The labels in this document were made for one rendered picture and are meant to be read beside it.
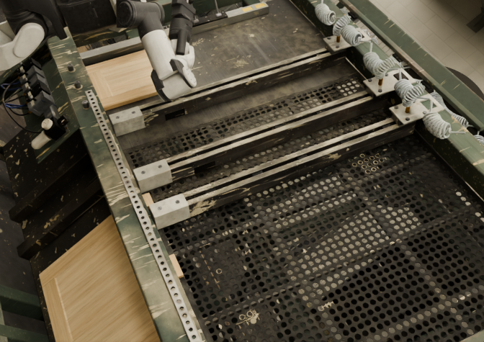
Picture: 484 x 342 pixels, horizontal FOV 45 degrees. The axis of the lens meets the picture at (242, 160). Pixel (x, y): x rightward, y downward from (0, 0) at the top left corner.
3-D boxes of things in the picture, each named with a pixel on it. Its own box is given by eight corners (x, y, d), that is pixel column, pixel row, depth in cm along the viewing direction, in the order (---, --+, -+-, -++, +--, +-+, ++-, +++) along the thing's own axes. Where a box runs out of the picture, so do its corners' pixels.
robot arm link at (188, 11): (202, 11, 233) (198, 37, 230) (182, 14, 238) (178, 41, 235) (184, -5, 222) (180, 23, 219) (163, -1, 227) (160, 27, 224)
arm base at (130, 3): (127, 37, 200) (134, 4, 195) (106, 23, 207) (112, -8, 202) (160, 37, 211) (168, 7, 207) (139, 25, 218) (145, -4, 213)
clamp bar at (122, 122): (110, 124, 239) (98, 79, 221) (356, 46, 270) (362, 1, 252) (117, 140, 232) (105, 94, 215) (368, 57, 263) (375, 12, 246)
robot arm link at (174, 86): (194, 66, 219) (198, 97, 205) (171, 79, 221) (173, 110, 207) (178, 46, 212) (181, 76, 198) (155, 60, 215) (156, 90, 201)
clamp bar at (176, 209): (150, 213, 207) (139, 168, 189) (423, 113, 238) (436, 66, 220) (158, 234, 200) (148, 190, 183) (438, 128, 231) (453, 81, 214)
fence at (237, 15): (81, 60, 269) (78, 52, 266) (263, 8, 294) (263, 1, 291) (83, 65, 266) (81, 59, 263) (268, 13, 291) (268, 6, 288)
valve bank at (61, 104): (-9, 75, 255) (30, 39, 252) (16, 91, 266) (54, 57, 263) (10, 148, 224) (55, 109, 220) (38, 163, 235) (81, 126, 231)
